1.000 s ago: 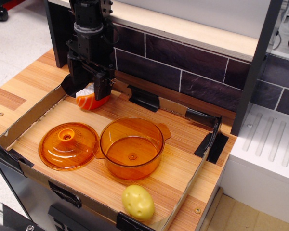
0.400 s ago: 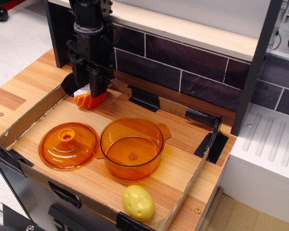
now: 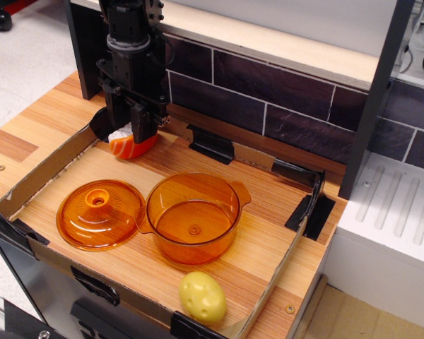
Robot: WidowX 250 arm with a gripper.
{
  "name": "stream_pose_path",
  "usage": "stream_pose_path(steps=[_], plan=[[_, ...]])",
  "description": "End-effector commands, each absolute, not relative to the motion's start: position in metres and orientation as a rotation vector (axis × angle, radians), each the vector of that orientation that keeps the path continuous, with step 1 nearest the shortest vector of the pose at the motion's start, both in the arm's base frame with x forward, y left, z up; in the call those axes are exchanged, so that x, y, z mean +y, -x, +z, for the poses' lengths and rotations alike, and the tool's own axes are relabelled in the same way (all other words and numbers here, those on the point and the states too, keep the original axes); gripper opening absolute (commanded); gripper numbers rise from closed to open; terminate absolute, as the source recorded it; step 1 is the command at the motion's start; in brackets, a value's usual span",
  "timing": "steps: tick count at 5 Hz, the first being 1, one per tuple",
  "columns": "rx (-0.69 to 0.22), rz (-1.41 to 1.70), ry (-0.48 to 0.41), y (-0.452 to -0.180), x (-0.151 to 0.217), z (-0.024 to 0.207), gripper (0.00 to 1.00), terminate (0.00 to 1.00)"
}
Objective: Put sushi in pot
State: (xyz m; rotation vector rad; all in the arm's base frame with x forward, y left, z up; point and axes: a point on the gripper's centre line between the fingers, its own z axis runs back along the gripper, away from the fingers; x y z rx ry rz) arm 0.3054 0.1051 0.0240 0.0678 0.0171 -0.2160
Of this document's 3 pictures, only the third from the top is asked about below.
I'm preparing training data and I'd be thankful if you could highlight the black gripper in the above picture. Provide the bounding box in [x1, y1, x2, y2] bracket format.
[96, 42, 168, 143]

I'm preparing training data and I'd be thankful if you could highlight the orange salmon sushi toy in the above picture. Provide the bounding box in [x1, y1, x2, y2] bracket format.
[107, 123, 158, 160]

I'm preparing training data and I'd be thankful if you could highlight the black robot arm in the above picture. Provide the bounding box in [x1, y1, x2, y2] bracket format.
[97, 1, 172, 144]

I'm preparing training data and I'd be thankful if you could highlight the orange transparent pot lid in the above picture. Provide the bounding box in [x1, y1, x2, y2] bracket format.
[56, 179, 146, 251]

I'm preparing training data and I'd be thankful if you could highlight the orange transparent plastic pot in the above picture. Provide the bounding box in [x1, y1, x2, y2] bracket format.
[136, 172, 251, 265]

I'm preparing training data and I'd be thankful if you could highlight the cardboard fence with black tape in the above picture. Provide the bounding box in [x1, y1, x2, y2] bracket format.
[0, 88, 336, 339]

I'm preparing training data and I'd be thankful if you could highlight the black caster wheel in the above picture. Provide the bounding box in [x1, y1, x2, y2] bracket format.
[0, 0, 13, 32]

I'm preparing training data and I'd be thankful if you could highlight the yellow toy potato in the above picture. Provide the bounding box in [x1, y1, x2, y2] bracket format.
[178, 271, 227, 325]

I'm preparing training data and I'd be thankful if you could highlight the white toy sink drainboard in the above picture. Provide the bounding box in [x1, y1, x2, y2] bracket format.
[324, 153, 424, 327]

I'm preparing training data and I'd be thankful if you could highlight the dark left cabinet post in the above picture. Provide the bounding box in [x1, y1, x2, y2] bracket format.
[64, 1, 108, 100]

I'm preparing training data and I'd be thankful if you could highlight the black base plate with screw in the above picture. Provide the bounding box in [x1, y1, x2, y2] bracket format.
[0, 299, 64, 338]

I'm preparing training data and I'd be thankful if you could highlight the dark grey vertical post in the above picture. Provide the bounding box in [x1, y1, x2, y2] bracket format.
[338, 1, 415, 200]

